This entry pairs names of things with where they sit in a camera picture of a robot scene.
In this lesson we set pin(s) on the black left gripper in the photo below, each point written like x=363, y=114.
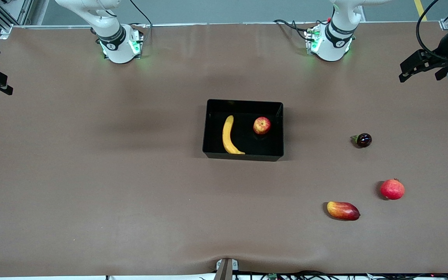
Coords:
x=445, y=53

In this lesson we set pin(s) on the red yellow apple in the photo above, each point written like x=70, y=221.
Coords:
x=261, y=125

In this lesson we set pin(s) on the black plastic box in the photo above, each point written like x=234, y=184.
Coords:
x=247, y=146

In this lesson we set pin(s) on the yellow banana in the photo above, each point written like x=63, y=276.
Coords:
x=228, y=136

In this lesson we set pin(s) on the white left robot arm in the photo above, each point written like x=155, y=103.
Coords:
x=335, y=42

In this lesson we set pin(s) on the dark purple plum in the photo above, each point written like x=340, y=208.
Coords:
x=364, y=140

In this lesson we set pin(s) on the red pomegranate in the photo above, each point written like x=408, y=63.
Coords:
x=392, y=189

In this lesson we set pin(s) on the red yellow mango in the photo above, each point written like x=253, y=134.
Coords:
x=343, y=210

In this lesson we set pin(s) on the brown table mat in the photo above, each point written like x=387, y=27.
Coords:
x=130, y=194

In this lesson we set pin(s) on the metal table clamp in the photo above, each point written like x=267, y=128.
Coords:
x=226, y=270

